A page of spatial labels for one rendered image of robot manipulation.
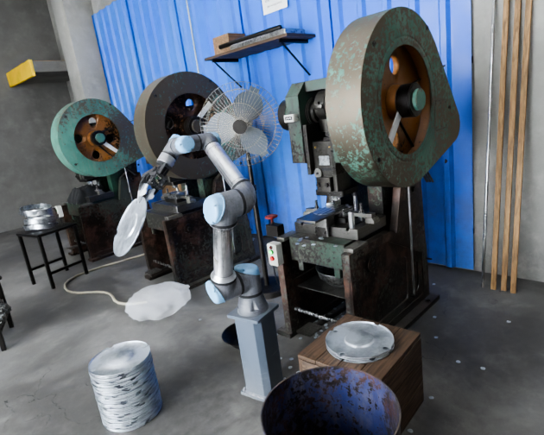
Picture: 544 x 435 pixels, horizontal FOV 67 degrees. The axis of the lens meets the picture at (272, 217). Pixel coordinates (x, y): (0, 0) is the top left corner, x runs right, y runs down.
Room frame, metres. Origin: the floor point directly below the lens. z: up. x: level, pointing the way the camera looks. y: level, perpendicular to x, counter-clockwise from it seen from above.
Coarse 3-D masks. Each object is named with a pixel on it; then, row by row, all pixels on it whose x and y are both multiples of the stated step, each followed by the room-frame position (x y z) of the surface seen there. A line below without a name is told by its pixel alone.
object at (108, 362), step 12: (108, 348) 1.91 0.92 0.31; (120, 348) 1.90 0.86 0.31; (132, 348) 1.88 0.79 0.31; (144, 348) 1.87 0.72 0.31; (96, 360) 1.82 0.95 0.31; (108, 360) 1.79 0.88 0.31; (120, 360) 1.78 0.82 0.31; (132, 360) 1.77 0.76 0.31; (144, 360) 1.76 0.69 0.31; (96, 372) 1.71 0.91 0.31; (108, 372) 1.70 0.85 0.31; (120, 372) 1.68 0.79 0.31
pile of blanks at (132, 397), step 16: (144, 368) 1.74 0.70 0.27; (96, 384) 1.69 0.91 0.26; (112, 384) 1.66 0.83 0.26; (128, 384) 1.68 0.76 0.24; (144, 384) 1.73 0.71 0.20; (112, 400) 1.66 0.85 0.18; (128, 400) 1.67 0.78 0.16; (144, 400) 1.71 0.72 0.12; (160, 400) 1.81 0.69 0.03; (112, 416) 1.67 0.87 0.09; (128, 416) 1.67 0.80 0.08; (144, 416) 1.70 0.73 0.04
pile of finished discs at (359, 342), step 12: (348, 324) 1.72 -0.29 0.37; (360, 324) 1.71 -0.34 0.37; (372, 324) 1.70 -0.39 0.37; (336, 336) 1.64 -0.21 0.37; (348, 336) 1.61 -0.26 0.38; (360, 336) 1.60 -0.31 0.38; (372, 336) 1.59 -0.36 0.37; (384, 336) 1.58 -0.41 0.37; (336, 348) 1.54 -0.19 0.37; (348, 348) 1.53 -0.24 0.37; (360, 348) 1.52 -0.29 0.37; (372, 348) 1.51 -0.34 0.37; (384, 348) 1.51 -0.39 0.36; (348, 360) 1.47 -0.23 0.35; (360, 360) 1.44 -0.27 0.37; (372, 360) 1.45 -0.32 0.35
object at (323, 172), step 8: (320, 144) 2.29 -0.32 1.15; (328, 144) 2.26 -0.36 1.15; (320, 152) 2.30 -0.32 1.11; (328, 152) 2.26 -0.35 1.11; (320, 160) 2.30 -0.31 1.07; (328, 160) 2.26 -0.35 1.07; (320, 168) 2.31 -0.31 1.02; (328, 168) 2.27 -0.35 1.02; (320, 176) 2.30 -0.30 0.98; (328, 176) 2.27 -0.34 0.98; (336, 176) 2.24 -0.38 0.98; (344, 176) 2.28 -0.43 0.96; (320, 184) 2.27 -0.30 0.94; (328, 184) 2.24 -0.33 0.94; (336, 184) 2.24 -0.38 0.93; (344, 184) 2.27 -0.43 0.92
